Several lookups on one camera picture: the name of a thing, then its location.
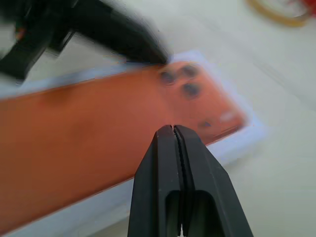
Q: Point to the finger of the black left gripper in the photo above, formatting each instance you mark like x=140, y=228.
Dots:
x=133, y=27

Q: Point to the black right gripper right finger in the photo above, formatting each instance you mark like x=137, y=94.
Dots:
x=205, y=177

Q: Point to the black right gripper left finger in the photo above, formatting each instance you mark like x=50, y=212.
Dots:
x=155, y=172

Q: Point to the white phone box base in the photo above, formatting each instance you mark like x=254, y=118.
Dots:
x=249, y=134

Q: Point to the orange smartphone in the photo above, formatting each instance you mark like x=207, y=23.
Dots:
x=86, y=123

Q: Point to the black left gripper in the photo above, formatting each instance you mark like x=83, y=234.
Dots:
x=32, y=32

